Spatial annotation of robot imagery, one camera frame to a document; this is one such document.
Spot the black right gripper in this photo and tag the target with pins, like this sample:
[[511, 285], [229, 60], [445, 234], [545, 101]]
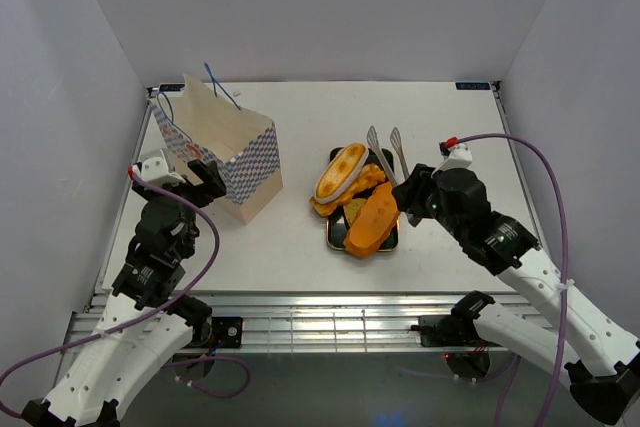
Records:
[[422, 178]]

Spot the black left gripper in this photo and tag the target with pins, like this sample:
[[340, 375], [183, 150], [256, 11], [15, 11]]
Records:
[[206, 191]]

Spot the blue checkered paper bag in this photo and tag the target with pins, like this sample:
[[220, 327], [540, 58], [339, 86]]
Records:
[[203, 121]]

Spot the long cream-filled bread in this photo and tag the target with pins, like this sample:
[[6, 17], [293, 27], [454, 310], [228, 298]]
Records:
[[341, 172]]

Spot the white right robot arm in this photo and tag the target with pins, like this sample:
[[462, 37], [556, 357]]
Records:
[[585, 350]]

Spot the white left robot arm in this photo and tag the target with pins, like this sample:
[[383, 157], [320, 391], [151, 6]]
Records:
[[145, 320]]

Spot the large orange flat bread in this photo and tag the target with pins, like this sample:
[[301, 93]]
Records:
[[373, 223]]

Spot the twisted orange bread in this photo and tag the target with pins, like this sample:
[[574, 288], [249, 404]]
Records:
[[370, 176]]

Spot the yellow-green bread slice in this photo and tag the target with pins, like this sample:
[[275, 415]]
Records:
[[352, 209]]

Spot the black gold-rimmed tray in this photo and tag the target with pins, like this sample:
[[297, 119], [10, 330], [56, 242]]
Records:
[[336, 225]]

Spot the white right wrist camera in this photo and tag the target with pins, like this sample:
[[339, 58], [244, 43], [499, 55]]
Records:
[[455, 155]]

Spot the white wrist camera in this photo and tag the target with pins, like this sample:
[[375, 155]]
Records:
[[455, 155], [156, 168]]

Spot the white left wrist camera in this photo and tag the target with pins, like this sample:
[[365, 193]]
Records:
[[156, 168]]

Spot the right black motor mount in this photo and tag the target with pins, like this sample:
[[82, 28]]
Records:
[[443, 331]]

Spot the black motor mount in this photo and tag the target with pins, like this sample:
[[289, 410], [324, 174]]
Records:
[[443, 331], [222, 333]]

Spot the left black motor mount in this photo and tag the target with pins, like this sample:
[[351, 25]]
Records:
[[222, 333]]

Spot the aluminium frame rail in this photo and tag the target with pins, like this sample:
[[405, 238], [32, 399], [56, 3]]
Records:
[[329, 324]]

